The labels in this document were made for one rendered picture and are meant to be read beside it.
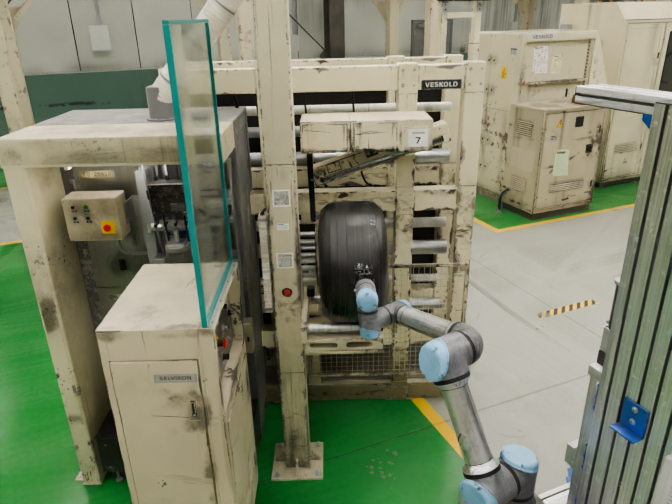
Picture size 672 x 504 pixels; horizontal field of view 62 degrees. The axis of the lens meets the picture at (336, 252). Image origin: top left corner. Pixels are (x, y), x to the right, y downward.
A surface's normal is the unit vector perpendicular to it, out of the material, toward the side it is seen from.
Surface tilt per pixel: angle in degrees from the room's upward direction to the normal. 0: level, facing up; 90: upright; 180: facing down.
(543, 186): 90
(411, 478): 0
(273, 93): 90
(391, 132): 90
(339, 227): 35
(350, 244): 52
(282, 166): 90
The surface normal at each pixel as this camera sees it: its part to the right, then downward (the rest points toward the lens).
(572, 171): 0.39, 0.35
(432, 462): -0.02, -0.92
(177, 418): 0.01, 0.39
